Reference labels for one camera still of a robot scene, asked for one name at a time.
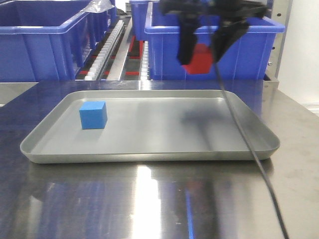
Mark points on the blue bin front left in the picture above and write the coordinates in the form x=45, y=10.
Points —
x=44, y=39

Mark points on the clear plastic bag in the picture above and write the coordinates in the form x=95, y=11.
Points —
x=98, y=6

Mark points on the blue bin front right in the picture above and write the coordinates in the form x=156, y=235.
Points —
x=246, y=59

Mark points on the blue bin back right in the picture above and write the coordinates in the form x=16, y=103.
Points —
x=139, y=16

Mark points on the blue bin back left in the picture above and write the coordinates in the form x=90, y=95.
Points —
x=102, y=22

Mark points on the blue bin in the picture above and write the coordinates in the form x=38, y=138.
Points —
x=246, y=59
x=139, y=16
x=102, y=22
x=44, y=39

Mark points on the blue cube block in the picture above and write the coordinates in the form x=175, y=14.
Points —
x=93, y=115

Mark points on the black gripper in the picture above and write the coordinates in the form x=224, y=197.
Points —
x=231, y=26

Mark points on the grey metal tray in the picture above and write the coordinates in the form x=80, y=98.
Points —
x=157, y=125

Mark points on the steel shelf upright post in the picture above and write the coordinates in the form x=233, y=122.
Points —
x=279, y=11

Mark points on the red cube block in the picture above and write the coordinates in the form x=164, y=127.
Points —
x=201, y=60

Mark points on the white roller track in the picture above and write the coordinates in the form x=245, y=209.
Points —
x=97, y=69

